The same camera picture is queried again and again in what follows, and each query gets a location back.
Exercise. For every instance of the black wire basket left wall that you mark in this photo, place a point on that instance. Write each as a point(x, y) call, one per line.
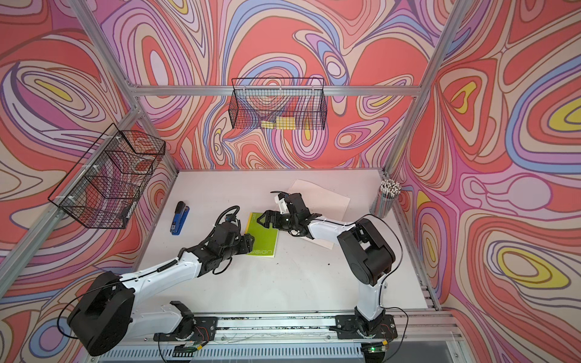
point(104, 187)

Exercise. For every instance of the green nusign notebook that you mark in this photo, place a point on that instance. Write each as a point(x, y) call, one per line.
point(265, 239)

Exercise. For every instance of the black wire basket back wall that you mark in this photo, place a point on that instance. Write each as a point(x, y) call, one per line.
point(254, 100)

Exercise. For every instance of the black wire basket wall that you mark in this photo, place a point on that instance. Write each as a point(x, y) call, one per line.
point(254, 100)
point(104, 187)

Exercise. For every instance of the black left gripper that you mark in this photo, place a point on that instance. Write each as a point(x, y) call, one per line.
point(246, 243)

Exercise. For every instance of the clear cup of pencils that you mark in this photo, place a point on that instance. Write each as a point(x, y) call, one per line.
point(388, 192)

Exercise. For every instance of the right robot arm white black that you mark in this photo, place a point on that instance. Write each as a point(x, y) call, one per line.
point(368, 255)

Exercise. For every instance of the white lined notebook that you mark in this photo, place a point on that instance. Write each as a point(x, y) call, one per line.
point(319, 200)

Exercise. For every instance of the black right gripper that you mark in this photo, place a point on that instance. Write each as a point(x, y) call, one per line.
point(268, 214)

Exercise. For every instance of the yellow sticky notes pad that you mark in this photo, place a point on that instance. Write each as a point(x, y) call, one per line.
point(280, 123)

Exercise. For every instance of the blue black stapler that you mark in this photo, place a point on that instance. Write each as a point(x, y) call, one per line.
point(180, 216)

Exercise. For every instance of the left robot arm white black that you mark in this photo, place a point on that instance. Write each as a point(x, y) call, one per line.
point(109, 311)

